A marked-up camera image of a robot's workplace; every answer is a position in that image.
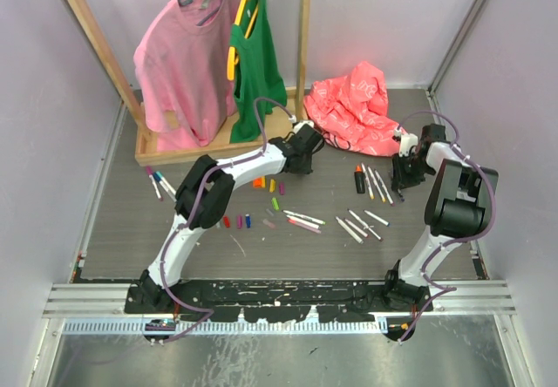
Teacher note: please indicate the pink pen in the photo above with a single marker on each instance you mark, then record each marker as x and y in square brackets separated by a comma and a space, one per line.
[311, 228]

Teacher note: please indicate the wooden clothes rack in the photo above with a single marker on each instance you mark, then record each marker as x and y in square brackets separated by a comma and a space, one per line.
[146, 153]

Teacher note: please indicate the green marker cap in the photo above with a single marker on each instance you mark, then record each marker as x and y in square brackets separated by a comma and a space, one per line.
[275, 203]

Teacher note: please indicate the grey capped white marker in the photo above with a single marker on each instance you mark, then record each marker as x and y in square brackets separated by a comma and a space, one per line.
[302, 220]

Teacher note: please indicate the yellow capped white pen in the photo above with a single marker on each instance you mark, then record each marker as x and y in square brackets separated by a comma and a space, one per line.
[368, 182]

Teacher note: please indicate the yellow capped marker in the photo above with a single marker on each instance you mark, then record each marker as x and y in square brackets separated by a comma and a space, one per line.
[376, 183]

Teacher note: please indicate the black highlighter body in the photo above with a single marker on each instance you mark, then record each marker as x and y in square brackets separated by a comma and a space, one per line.
[359, 180]

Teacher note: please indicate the coral printed cloth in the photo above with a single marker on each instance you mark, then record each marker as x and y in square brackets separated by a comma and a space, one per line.
[352, 112]

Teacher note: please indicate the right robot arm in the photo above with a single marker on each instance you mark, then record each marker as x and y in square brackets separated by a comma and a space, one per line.
[459, 209]

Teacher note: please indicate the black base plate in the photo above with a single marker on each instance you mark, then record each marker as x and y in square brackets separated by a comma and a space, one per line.
[276, 301]

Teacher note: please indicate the green tank top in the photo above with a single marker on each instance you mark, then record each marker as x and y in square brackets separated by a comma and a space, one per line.
[258, 82]

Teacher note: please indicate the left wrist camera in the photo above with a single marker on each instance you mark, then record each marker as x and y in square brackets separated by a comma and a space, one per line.
[298, 126]

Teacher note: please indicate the pink t-shirt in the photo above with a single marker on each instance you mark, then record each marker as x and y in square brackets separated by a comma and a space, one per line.
[181, 68]

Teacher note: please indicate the red marker cap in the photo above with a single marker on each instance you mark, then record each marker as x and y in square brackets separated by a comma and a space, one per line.
[226, 222]

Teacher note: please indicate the red capped marker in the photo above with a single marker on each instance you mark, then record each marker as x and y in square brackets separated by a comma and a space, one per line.
[355, 227]

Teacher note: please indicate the clear pink pen cap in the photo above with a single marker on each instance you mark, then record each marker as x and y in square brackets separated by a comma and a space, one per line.
[268, 223]

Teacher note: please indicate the green capped marker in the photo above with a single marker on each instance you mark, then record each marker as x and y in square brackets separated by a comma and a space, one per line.
[304, 217]

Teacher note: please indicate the brown marker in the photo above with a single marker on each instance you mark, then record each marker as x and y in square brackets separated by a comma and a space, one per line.
[365, 225]

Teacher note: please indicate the slotted cable duct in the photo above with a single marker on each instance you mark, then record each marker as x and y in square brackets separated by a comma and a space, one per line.
[165, 327]

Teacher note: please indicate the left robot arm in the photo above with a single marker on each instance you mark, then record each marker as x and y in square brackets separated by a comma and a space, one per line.
[202, 199]

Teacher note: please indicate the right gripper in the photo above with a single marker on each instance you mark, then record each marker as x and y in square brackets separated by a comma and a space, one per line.
[401, 179]

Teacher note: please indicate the yellow hanger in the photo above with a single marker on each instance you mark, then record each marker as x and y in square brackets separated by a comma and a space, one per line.
[245, 20]

